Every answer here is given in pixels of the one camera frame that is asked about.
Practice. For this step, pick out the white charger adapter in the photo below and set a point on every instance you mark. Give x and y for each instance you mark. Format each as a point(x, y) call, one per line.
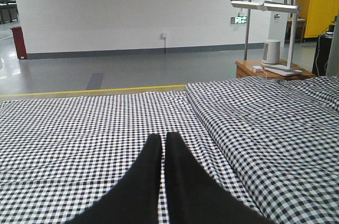
point(256, 69)

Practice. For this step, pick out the white cylindrical speaker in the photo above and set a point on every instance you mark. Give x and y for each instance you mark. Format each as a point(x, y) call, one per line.
point(271, 52)

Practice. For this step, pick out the red fire extinguisher box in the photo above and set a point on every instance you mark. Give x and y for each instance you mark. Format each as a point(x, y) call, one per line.
point(19, 42)

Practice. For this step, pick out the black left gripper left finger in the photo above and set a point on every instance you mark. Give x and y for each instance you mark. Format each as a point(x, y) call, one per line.
point(134, 199)

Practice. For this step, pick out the wooden nightstand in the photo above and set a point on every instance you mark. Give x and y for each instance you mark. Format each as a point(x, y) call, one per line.
point(244, 69)

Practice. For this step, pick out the checkered bed sheet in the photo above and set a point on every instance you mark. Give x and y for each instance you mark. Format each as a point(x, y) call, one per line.
point(60, 155)

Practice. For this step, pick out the checkered duvet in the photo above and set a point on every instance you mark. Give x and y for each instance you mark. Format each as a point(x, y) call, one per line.
point(281, 139)

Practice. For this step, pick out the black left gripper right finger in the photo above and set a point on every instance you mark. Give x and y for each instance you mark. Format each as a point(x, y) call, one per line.
point(193, 196)

